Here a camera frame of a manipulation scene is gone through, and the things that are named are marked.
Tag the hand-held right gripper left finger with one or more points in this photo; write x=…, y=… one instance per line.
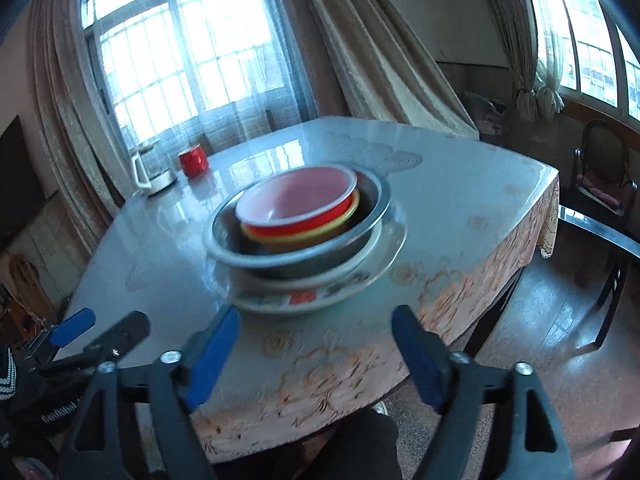
x=215, y=355

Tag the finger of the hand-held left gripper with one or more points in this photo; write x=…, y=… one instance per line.
x=72, y=327
x=127, y=330

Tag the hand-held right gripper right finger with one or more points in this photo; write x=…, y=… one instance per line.
x=420, y=355

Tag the large white printed plate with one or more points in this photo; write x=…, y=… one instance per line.
x=300, y=302

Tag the teal plate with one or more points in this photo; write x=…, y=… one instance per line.
x=385, y=250

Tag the stainless steel basin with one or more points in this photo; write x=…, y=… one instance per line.
x=280, y=262

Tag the yellow bowl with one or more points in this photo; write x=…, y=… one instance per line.
x=320, y=234

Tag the red bowl with white inside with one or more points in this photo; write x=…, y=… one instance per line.
x=300, y=195

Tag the person's left forearm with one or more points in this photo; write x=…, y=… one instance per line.
x=6, y=375

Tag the white shoe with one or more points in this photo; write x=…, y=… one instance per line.
x=380, y=408

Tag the person's leg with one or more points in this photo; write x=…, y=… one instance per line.
x=360, y=445

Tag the black television screen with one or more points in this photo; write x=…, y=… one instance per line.
x=17, y=185

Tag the red mug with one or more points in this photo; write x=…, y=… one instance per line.
x=194, y=162

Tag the beige patterned curtain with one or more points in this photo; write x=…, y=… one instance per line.
x=65, y=125
x=380, y=60

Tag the metal chair with red cushion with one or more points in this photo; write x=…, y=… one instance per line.
x=597, y=192

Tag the grey sheer curtain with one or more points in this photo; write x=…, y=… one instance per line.
x=250, y=115

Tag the grey cloth bag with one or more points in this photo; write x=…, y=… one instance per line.
x=487, y=115

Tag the tied cream curtain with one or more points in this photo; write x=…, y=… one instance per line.
x=540, y=100

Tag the large barred window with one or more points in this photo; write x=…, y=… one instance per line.
x=200, y=50

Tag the arched side window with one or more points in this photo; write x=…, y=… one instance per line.
x=590, y=60

